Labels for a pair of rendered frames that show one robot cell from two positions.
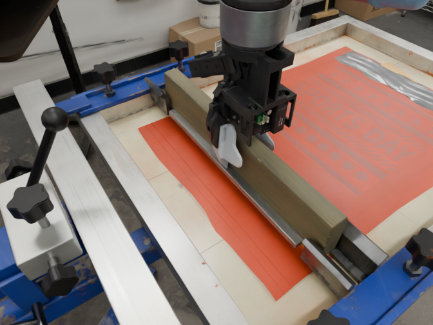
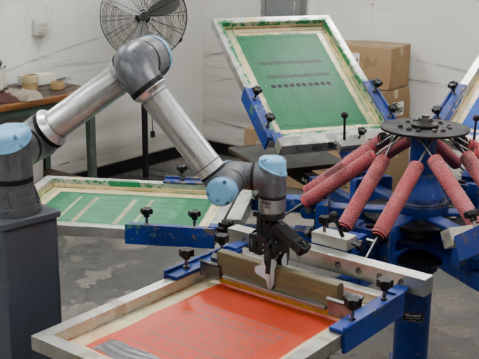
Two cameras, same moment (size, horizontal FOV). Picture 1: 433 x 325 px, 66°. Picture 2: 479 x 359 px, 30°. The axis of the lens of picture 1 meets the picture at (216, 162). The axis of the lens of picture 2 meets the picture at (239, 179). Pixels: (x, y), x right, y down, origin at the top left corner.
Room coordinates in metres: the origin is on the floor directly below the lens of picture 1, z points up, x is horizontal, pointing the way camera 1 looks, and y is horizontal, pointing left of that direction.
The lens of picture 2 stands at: (2.53, -0.82, 1.95)
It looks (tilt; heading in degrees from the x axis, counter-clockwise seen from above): 16 degrees down; 163
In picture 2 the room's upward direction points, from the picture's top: straight up
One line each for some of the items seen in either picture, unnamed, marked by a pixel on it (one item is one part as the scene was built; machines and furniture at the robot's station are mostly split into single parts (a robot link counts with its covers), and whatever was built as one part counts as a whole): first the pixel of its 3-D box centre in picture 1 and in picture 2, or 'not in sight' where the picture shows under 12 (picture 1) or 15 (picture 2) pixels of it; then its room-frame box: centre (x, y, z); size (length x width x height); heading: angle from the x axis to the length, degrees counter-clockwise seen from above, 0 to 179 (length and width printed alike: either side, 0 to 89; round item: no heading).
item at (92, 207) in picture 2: not in sight; (162, 186); (-0.48, -0.16, 1.05); 1.08 x 0.61 x 0.23; 64
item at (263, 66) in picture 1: (252, 86); (269, 233); (0.36, -0.05, 1.15); 0.09 x 0.08 x 0.12; 34
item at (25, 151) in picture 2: not in sight; (11, 150); (0.13, -0.70, 1.37); 0.13 x 0.12 x 0.14; 150
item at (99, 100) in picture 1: (149, 92); (368, 318); (0.60, 0.14, 0.97); 0.30 x 0.05 x 0.07; 124
